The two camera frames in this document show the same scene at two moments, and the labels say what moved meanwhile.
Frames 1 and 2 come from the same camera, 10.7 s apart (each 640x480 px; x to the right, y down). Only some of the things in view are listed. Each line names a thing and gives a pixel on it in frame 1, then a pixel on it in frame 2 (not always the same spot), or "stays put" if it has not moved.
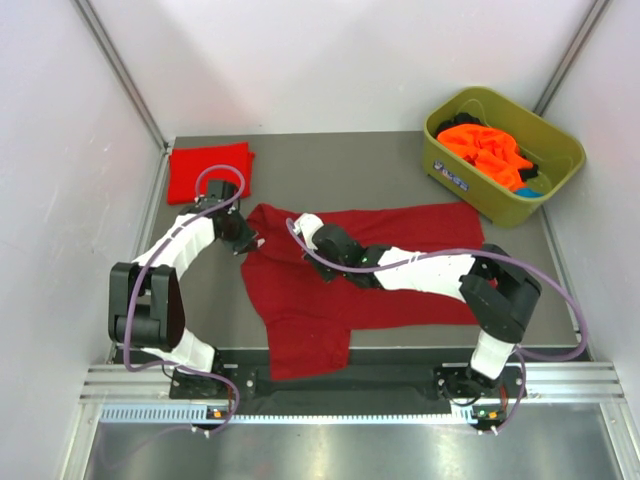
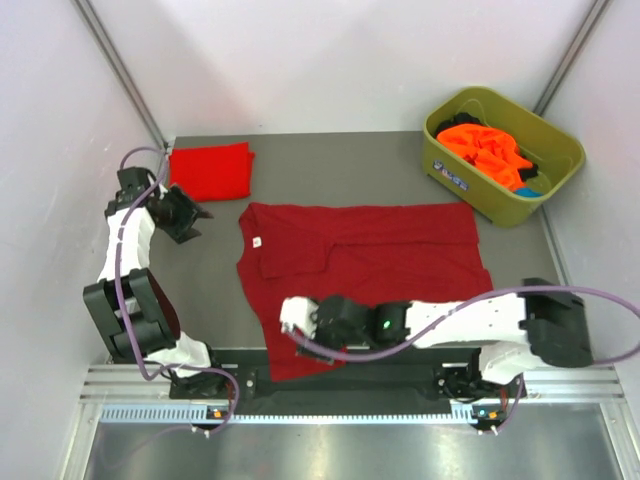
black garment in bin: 461,118 stays put
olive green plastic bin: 497,156 stays put
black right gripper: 327,277 → 303,351
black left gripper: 245,243 → 183,231
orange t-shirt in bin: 493,151 stays put
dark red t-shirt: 304,323 stays put
